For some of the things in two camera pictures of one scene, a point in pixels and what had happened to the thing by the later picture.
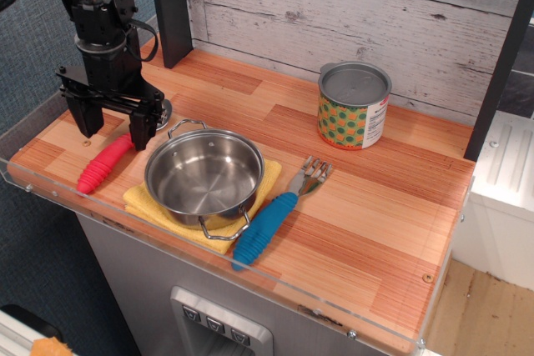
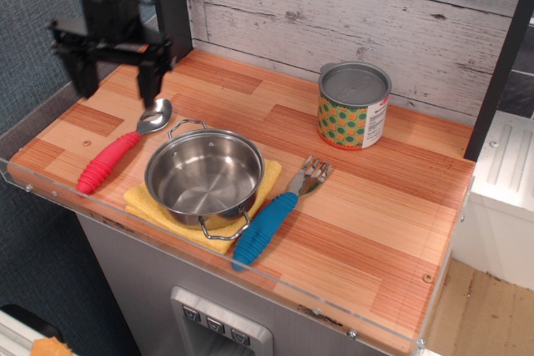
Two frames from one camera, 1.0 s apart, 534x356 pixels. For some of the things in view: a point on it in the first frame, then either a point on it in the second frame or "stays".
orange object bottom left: (50, 347) stays
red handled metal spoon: (108, 156) stays
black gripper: (113, 78) → (110, 27)
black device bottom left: (23, 317) stays
